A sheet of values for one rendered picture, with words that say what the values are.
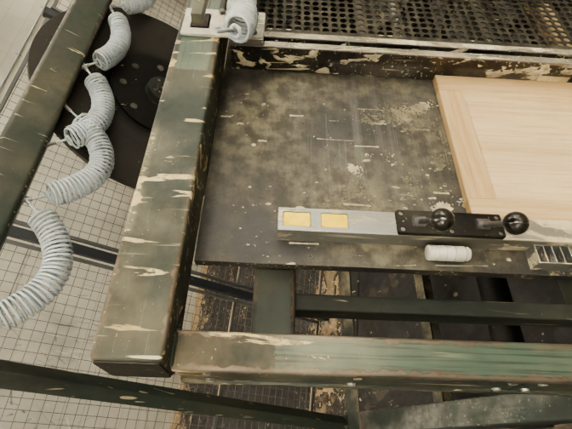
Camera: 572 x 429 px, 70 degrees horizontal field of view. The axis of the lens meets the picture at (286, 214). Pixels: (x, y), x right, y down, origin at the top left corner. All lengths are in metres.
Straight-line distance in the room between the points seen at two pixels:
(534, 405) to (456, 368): 0.71
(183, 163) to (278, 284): 0.28
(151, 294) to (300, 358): 0.24
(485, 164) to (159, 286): 0.71
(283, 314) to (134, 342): 0.27
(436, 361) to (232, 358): 0.31
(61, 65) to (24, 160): 0.35
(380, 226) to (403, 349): 0.23
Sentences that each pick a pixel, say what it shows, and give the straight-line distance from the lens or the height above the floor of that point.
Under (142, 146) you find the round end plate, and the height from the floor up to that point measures 1.86.
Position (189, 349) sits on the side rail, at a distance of 0.66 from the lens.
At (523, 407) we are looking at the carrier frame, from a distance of 1.42.
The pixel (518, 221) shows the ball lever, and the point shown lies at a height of 1.45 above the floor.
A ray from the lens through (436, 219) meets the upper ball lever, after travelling 0.68.
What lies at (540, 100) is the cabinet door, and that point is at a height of 1.15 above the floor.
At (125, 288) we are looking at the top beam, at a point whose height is 1.92.
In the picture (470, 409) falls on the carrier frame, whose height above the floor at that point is 0.79.
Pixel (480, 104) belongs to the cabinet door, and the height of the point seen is 1.28.
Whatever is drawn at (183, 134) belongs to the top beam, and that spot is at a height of 1.89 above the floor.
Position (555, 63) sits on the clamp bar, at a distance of 1.25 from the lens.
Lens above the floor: 2.05
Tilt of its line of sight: 29 degrees down
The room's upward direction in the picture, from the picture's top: 68 degrees counter-clockwise
